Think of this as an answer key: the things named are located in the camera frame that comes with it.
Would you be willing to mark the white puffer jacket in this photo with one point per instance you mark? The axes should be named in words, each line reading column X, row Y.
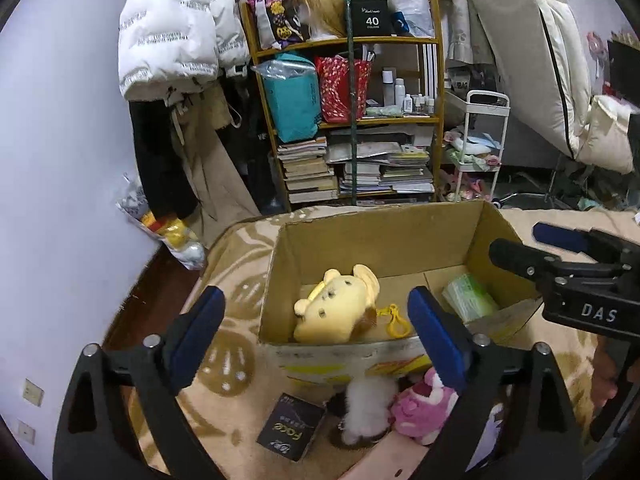
column 165, row 30

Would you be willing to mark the white mattress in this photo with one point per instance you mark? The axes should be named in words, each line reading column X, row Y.
column 530, row 50

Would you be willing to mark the white trolley cart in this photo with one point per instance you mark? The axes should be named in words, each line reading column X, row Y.
column 487, row 105

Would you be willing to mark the beige trousers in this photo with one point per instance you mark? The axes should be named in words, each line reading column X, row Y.
column 210, row 170

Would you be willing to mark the printed cardboard box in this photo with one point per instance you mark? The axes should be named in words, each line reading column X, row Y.
column 400, row 240

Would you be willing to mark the black marker case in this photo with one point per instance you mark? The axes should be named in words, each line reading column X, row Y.
column 370, row 17

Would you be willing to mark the plastic bag of toys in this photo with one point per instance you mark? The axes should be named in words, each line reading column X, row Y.
column 170, row 235

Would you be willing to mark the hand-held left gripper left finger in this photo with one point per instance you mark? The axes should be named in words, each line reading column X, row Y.
column 200, row 330

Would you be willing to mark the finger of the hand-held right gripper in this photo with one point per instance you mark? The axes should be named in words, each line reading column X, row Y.
column 520, row 260
column 560, row 237

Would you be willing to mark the cream quilt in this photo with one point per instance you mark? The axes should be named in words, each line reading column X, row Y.
column 610, row 135

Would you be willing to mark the pile of magazines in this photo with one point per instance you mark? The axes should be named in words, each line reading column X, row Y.
column 395, row 170

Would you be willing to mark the blond wig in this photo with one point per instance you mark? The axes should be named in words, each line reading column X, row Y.
column 320, row 10

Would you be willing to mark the yellow plastic clip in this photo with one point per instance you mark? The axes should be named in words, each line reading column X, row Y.
column 397, row 327

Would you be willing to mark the wooden shelf rack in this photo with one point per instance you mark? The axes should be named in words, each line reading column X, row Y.
column 390, row 40

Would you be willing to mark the green tissue pack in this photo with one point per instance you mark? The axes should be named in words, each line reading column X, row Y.
column 470, row 297

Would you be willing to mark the wall socket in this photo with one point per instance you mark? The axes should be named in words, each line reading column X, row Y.
column 26, row 432
column 33, row 393

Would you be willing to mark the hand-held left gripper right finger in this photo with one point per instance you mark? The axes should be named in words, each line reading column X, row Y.
column 436, row 342

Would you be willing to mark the green pole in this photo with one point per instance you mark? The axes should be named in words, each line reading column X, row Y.
column 352, row 110

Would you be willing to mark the teal bag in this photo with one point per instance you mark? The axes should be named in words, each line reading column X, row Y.
column 295, row 105

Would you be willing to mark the stack of books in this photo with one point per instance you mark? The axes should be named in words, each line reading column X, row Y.
column 307, row 175

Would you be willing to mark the pink plush toy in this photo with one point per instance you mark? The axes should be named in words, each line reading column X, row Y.
column 420, row 405

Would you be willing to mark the yellow plush toy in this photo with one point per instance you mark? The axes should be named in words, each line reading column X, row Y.
column 330, row 310

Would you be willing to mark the black and pink printed bag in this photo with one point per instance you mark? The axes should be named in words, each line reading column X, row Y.
column 275, row 10

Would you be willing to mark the red patterned bag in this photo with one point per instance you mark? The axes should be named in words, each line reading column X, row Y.
column 340, row 90

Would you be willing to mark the white fluffy plush toy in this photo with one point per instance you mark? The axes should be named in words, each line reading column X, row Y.
column 365, row 405

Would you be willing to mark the beige patterned blanket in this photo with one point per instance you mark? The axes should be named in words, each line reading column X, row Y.
column 235, row 350

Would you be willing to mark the black clothing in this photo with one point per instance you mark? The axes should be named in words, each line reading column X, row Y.
column 155, row 160

